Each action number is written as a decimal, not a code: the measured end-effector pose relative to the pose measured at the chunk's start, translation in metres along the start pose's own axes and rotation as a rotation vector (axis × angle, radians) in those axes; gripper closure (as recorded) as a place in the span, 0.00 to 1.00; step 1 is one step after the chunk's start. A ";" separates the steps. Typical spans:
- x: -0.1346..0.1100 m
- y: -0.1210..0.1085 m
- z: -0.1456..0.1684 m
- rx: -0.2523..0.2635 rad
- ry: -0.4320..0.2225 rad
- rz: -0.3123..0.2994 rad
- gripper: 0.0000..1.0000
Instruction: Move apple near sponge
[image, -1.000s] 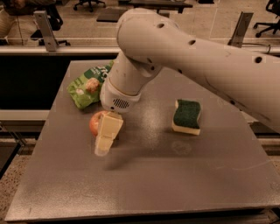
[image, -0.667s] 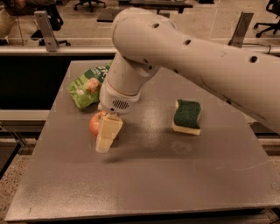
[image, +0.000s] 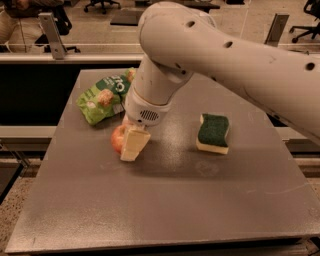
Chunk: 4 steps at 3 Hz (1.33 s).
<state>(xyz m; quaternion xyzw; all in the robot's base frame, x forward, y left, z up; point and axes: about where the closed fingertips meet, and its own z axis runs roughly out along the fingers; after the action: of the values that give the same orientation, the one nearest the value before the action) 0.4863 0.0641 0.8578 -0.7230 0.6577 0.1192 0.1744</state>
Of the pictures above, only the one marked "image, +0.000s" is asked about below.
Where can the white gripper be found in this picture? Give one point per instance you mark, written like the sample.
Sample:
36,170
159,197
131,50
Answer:
142,111

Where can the red apple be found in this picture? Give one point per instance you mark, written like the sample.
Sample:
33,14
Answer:
117,137

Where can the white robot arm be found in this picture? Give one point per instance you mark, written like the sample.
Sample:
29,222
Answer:
178,42

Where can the green and yellow sponge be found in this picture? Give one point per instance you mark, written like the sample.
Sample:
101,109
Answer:
212,134

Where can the green snack bag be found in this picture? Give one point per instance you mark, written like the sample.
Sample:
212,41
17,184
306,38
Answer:
106,97

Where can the black office chair base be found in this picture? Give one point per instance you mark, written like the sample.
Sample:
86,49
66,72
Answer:
92,3

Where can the seated person in background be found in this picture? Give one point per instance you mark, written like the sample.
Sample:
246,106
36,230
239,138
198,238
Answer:
19,23

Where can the left metal bracket post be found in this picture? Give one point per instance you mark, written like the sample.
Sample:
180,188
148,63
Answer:
50,29

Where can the metal bracket post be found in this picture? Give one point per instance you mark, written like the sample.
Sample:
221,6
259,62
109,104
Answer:
276,29
50,29

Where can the metal rail bar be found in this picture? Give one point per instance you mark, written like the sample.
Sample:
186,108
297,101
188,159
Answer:
76,58

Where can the right metal bracket post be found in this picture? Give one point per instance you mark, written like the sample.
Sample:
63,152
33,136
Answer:
276,29

